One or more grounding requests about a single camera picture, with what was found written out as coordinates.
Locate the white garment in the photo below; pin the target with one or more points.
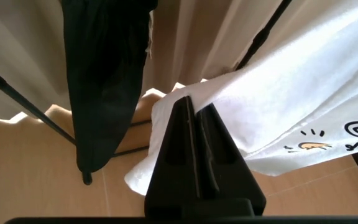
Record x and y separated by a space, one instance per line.
291 93

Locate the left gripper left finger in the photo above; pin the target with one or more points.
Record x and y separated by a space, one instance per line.
172 177

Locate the black clothes rack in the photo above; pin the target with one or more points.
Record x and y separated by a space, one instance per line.
17 96

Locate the black shorts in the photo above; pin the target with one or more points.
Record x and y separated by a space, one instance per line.
104 77

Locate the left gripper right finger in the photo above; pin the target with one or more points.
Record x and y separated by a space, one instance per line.
232 177

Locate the beige curtain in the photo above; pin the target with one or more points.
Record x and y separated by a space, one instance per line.
197 40

